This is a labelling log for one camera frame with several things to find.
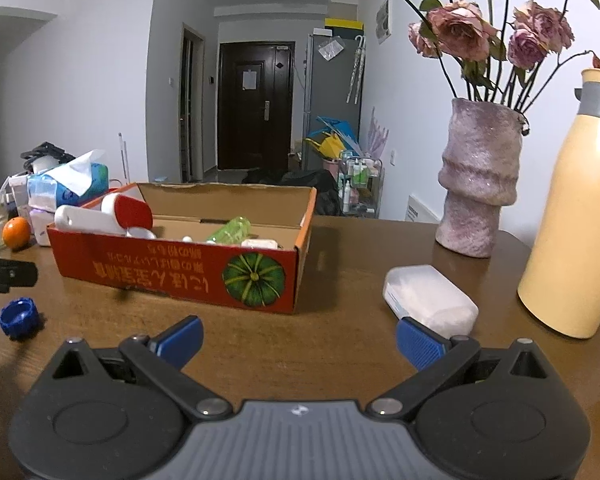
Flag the yellow thermos jug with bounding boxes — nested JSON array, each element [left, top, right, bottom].
[[517, 67, 600, 339]]

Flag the white red lint brush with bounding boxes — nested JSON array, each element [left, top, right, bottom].
[[54, 193, 154, 236]]

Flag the black bag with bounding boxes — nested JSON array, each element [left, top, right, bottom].
[[242, 169, 341, 217]]

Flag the clear cotton swab box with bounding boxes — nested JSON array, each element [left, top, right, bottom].
[[382, 264, 479, 339]]

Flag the wall picture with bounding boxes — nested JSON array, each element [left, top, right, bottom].
[[375, 0, 393, 43]]

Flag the orange fruit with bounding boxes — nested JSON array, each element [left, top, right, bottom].
[[2, 217, 32, 250]]

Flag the yellow black box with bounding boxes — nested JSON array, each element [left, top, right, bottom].
[[325, 17, 365, 36]]

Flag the blue tissue pack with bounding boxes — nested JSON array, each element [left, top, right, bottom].
[[27, 149, 110, 208]]

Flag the white hanging umbrellas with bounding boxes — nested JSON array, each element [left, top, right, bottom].
[[346, 35, 367, 106]]

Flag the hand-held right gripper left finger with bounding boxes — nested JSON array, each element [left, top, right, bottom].
[[51, 316, 233, 422]]

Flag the grey refrigerator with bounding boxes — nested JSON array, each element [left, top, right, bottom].
[[302, 33, 366, 171]]

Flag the blue bottle cap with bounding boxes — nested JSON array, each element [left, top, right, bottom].
[[0, 297, 43, 341]]

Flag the pink ceramic vase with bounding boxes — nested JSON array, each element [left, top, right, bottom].
[[436, 98, 526, 258]]

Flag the dark wooden door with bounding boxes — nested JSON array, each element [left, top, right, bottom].
[[217, 41, 296, 171]]

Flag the bunch of dried pink roses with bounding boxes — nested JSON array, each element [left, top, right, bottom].
[[305, 0, 600, 111]]

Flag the green spray bottle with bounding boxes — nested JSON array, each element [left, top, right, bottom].
[[205, 216, 252, 246]]

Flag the black plastic rack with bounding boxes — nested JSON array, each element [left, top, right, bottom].
[[21, 142, 76, 163]]

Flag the interior door frame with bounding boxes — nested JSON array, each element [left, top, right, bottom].
[[180, 22, 206, 183]]

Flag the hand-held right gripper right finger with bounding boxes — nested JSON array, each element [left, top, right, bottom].
[[366, 316, 551, 420]]

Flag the white purple tissue pack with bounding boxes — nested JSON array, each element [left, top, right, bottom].
[[28, 207, 56, 247]]

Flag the blue and yellow bags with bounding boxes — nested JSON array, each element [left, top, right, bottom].
[[305, 116, 363, 158]]

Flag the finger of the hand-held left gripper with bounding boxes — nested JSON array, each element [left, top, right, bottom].
[[5, 259, 39, 293]]

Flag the clear food container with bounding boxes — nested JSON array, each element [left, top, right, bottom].
[[7, 172, 31, 218]]

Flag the trolley cart with bottles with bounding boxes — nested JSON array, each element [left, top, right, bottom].
[[337, 150, 383, 219]]

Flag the purple wall decoration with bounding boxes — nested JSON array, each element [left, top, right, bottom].
[[365, 106, 392, 158]]

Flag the orange cardboard box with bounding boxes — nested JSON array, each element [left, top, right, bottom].
[[46, 182, 318, 315]]

